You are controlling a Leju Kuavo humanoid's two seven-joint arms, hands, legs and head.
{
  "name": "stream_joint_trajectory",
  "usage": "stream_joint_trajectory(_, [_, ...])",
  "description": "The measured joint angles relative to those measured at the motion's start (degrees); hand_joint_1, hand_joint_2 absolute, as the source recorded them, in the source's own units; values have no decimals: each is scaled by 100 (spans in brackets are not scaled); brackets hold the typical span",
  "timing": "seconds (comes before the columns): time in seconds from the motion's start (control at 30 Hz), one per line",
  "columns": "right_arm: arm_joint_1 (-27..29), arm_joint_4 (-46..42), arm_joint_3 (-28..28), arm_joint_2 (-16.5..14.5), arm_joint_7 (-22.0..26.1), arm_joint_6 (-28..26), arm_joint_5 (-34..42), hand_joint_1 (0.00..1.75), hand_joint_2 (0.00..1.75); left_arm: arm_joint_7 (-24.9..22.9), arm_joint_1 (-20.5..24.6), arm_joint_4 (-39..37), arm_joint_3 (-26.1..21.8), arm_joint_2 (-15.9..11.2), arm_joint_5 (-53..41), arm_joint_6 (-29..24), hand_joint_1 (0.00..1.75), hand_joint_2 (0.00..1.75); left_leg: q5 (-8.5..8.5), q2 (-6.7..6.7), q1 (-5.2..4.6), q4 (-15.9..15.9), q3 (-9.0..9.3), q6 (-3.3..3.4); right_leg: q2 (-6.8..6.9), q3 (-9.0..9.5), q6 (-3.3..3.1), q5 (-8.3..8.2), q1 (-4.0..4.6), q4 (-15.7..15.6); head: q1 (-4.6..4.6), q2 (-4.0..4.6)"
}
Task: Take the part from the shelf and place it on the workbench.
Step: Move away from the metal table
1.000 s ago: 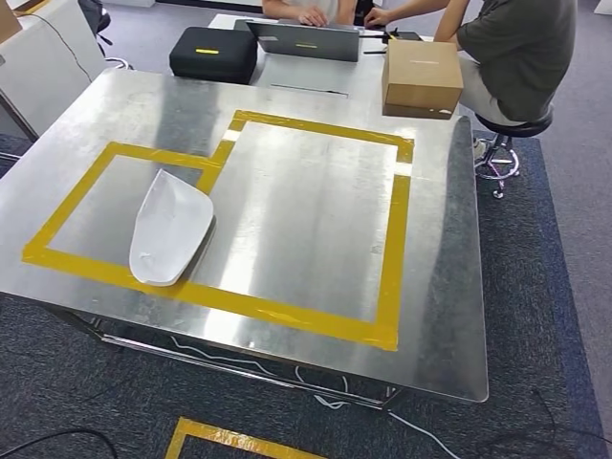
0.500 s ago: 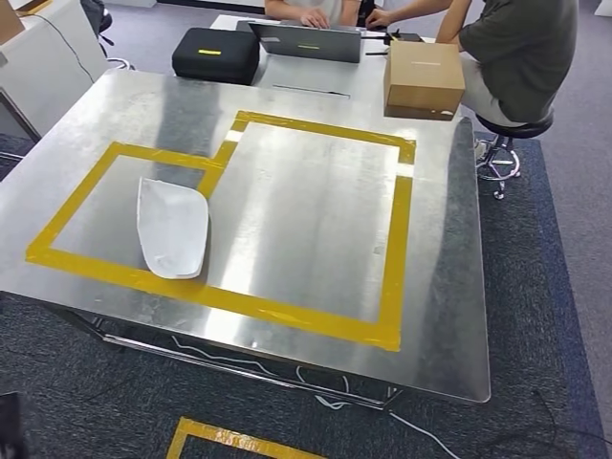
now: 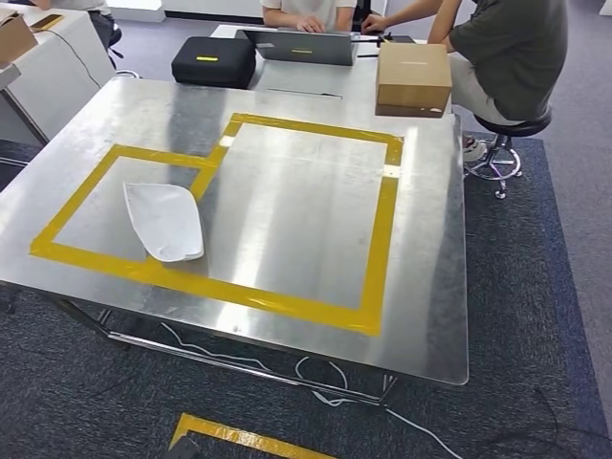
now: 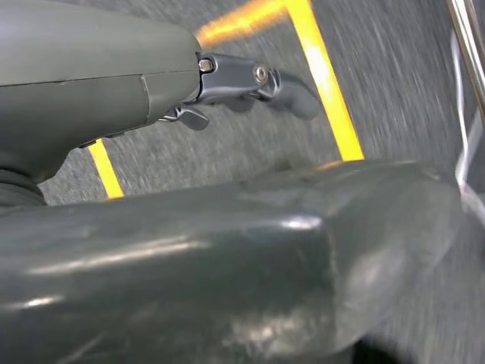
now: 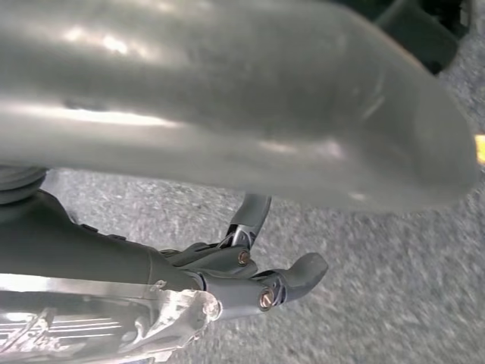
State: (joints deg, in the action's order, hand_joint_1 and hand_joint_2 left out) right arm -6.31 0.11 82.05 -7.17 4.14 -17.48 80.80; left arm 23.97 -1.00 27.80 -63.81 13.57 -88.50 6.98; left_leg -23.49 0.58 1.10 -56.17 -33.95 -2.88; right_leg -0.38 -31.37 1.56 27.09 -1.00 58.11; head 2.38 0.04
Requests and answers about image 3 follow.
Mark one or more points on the white plastic car part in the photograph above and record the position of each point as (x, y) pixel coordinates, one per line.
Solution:
(164, 222)

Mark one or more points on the steel workbench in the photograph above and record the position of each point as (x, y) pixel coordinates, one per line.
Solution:
(311, 222)

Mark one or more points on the white desk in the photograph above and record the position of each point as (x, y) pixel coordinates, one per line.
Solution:
(306, 79)

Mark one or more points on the grey laptop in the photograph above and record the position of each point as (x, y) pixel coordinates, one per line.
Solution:
(301, 49)

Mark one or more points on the black zip case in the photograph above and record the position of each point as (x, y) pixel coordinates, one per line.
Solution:
(213, 63)

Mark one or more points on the brown cardboard box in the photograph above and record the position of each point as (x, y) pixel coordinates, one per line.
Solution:
(413, 76)
(14, 38)

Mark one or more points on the person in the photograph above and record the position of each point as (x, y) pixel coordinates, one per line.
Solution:
(512, 57)
(306, 13)
(100, 28)

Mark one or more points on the black handheld device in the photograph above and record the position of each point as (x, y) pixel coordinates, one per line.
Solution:
(397, 39)

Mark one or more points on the black round stool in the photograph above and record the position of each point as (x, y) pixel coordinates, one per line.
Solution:
(516, 130)

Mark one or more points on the white cabinet panel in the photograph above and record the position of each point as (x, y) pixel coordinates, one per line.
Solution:
(57, 76)

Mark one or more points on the flat brown board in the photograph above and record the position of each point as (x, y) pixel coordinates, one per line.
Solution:
(47, 22)

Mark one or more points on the steel table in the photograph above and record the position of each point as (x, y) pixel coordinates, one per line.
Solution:
(10, 76)

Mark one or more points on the white block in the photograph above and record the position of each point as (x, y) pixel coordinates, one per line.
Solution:
(606, 6)

